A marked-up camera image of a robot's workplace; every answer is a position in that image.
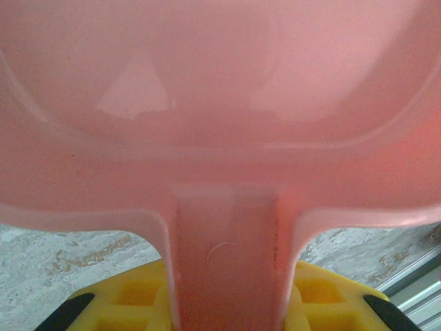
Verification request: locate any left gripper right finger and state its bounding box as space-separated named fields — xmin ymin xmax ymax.
xmin=285 ymin=261 xmax=423 ymax=331

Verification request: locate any pink plastic dustpan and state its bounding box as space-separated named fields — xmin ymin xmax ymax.
xmin=0 ymin=0 xmax=441 ymax=331

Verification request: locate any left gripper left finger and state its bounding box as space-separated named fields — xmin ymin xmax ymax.
xmin=39 ymin=260 xmax=173 ymax=331

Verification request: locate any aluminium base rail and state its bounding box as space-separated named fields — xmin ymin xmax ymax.
xmin=373 ymin=246 xmax=441 ymax=317

